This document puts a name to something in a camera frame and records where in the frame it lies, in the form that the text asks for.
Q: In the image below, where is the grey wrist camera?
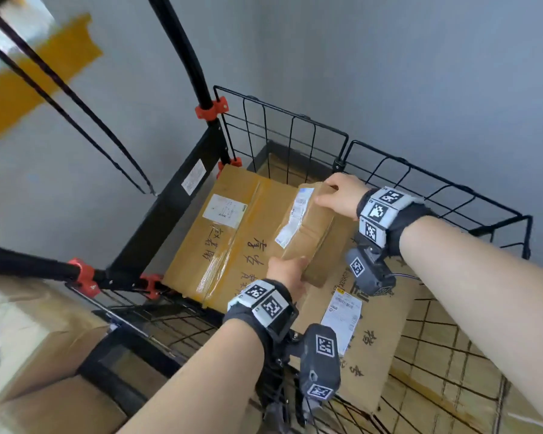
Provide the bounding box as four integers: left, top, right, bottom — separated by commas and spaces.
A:
345, 247, 397, 298
298, 324, 341, 401

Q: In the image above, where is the right marker wristband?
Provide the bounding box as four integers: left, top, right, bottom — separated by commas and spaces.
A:
356, 186, 437, 258

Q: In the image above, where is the dark grey baseboard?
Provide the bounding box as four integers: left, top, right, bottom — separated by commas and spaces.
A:
249, 139, 435, 209

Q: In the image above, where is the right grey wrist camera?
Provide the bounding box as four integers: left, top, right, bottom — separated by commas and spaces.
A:
345, 247, 397, 298

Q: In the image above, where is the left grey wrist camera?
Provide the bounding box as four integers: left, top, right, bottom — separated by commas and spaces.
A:
298, 324, 341, 401

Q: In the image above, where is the black elastic cord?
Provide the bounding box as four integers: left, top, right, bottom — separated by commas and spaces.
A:
0, 4, 157, 197

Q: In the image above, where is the black wire cart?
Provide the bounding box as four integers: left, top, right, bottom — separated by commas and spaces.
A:
0, 0, 535, 434

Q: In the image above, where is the person's right forearm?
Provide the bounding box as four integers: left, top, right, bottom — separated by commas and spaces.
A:
398, 215, 543, 430

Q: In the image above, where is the person's right hand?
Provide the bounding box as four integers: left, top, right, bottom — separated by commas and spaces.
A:
313, 172, 371, 218

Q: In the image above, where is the marker wristband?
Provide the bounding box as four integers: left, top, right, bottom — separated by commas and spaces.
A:
222, 278, 299, 344
356, 186, 437, 258

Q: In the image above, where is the left marker wristband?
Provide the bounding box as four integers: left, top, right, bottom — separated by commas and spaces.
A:
222, 278, 299, 344

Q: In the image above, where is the person's left hand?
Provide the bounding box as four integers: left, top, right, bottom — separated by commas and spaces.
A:
265, 256, 308, 300

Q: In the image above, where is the person's left forearm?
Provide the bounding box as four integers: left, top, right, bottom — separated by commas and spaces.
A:
117, 318, 265, 434

